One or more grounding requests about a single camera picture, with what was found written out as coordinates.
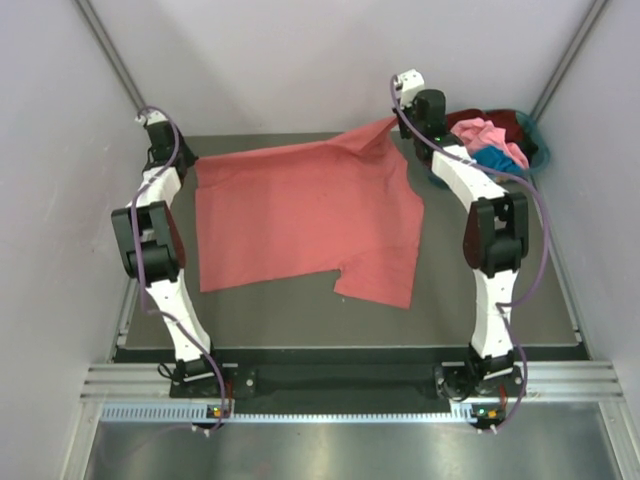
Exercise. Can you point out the left aluminium corner post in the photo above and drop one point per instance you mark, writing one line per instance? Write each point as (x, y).
(103, 39)

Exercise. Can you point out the dark red t shirt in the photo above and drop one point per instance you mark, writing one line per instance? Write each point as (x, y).
(479, 129)

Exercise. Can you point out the coral red t shirt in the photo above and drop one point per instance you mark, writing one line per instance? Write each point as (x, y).
(344, 204)

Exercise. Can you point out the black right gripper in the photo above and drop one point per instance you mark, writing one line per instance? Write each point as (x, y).
(400, 118)

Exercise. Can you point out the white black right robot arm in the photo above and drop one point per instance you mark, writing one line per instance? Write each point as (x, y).
(495, 240)

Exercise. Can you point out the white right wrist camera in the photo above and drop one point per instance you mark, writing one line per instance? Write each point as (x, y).
(405, 86)

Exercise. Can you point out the aluminium corner post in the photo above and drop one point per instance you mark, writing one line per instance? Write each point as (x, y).
(578, 40)
(103, 39)

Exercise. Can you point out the light pink t shirt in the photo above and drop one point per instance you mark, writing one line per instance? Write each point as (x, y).
(514, 152)

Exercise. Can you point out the teal plastic laundry basket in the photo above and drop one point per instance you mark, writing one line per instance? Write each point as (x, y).
(537, 155)

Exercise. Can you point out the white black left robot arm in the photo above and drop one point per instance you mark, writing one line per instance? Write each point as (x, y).
(152, 251)

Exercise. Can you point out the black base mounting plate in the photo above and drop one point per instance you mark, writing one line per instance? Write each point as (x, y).
(349, 389)

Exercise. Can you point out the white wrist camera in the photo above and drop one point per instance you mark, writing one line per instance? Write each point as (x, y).
(150, 116)
(405, 86)

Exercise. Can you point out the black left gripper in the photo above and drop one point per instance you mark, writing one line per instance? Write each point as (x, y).
(189, 158)

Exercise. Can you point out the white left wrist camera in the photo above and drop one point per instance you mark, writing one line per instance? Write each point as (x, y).
(150, 116)

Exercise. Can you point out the blue t shirt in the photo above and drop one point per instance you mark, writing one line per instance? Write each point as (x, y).
(496, 159)

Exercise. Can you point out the right aluminium corner post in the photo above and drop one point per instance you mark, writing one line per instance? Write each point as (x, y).
(578, 40)

